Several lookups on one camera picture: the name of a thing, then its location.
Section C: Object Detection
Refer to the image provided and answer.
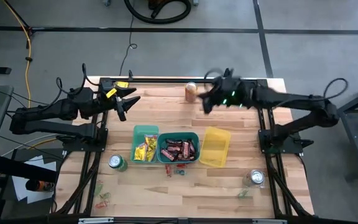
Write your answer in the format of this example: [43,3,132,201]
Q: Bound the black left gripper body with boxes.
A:
[96,77,121,110]

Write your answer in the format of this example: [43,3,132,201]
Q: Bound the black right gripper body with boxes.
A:
[213,76,256,110]

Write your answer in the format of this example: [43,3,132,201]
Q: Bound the red soda can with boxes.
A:
[185,81,198,103]

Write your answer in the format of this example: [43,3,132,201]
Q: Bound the light teal translucent bin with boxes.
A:
[130,124,160,164]

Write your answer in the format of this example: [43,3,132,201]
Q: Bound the yellow translucent bin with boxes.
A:
[198,126,232,168]

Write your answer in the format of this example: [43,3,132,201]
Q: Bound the dark teal plastic bin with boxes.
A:
[156,131,201,164]

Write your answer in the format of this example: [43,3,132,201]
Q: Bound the green soda can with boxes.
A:
[108,154,129,172]

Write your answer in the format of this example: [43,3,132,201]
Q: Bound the silver soda can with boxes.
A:
[243,169,266,189]

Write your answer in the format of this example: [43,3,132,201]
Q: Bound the red vacuum cleaner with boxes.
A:
[147,0,168,10]

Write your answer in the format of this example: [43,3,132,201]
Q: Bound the orange and black bottle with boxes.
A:
[25,179,56,193]

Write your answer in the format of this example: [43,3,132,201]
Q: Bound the black beam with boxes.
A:
[0,154,58,184]

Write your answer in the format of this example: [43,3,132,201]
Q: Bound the white paper sheet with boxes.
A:
[11,155,57,205]

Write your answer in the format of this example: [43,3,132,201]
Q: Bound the black tripod leg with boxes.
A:
[3,0,36,34]

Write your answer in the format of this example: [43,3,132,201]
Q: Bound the dark grey cart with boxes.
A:
[321,79,358,181]

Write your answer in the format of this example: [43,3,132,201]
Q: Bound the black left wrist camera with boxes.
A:
[116,96,127,122]

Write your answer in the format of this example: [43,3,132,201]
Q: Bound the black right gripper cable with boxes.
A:
[203,67,226,82]

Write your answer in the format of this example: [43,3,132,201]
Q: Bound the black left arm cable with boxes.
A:
[55,63,101,96]

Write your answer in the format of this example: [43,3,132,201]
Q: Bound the black aluminium table frame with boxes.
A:
[53,67,313,218]

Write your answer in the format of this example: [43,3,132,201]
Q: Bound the thin black floor cable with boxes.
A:
[119,0,138,77]

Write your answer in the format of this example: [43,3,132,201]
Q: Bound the black vacuum hose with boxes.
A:
[123,0,192,25]

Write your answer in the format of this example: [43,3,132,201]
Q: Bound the white cable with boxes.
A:
[1,132,67,156]

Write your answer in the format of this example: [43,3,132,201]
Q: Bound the yellow cable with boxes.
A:
[3,0,32,100]

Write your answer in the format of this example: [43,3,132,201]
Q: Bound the silver metal bracket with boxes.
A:
[252,218,288,224]
[78,217,114,224]

